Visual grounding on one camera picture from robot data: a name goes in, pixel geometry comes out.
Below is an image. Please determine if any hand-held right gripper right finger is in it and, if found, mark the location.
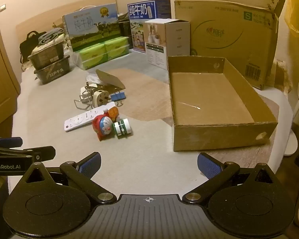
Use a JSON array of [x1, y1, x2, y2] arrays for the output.
[[182, 152, 277, 205]]

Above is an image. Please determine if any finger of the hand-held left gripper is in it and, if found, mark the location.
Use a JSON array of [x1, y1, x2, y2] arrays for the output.
[[20, 148, 56, 161], [0, 137, 23, 148]]

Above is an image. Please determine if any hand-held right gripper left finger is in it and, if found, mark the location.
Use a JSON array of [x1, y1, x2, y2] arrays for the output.
[[24, 152, 117, 205]]

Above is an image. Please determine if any shallow cardboard box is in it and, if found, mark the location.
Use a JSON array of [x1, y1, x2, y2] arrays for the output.
[[167, 55, 279, 152]]

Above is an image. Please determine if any red blue cat figurine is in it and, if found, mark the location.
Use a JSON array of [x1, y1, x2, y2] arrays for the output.
[[92, 107, 119, 142]]

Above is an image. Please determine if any white remote control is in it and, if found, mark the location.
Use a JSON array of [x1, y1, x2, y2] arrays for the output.
[[64, 101, 116, 132]]

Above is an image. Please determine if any green white striped toy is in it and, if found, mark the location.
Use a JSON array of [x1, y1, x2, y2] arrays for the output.
[[114, 118, 133, 139]]

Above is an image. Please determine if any white plug adapter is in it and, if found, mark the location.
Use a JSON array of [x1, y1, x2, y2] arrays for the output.
[[93, 90, 112, 109]]

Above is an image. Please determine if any white charger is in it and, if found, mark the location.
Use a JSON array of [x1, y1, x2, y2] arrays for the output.
[[80, 86, 94, 104]]

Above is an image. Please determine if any blue binder clip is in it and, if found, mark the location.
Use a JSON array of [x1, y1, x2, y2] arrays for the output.
[[110, 91, 127, 107]]

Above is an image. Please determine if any metal wire rack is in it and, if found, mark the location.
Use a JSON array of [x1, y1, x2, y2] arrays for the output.
[[74, 83, 107, 110]]

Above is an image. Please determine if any gold router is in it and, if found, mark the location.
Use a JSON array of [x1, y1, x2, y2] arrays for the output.
[[96, 69, 126, 92]]

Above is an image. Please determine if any wooden door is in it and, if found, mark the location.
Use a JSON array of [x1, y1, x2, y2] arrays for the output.
[[0, 0, 22, 132]]

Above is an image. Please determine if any clear plastic bag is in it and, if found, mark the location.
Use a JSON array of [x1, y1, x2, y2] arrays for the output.
[[86, 73, 101, 84]]

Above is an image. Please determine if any black laptop bag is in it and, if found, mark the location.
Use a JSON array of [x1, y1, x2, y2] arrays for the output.
[[19, 31, 47, 64]]

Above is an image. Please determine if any green tissue pack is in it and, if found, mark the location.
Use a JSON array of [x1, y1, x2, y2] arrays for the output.
[[76, 43, 107, 71], [104, 36, 130, 61]]

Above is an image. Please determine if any white product box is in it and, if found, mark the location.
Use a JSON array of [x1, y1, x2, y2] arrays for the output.
[[144, 19, 190, 70]]

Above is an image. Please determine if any light blue cow milk box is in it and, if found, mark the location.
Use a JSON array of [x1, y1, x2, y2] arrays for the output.
[[62, 3, 122, 53]]

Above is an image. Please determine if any large cardboard box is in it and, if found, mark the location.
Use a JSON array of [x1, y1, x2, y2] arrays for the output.
[[174, 0, 288, 90]]

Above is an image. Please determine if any black tote bag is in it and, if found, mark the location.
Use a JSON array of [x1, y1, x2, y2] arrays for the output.
[[118, 14, 134, 50]]

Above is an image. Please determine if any dark blue milk carton box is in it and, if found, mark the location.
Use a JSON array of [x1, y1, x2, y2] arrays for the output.
[[127, 0, 171, 53]]

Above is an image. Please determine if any wooden board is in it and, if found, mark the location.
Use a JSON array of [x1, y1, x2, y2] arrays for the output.
[[16, 0, 117, 40]]

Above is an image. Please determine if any grey striped strap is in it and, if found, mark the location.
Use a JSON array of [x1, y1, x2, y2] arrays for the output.
[[38, 27, 65, 46]]

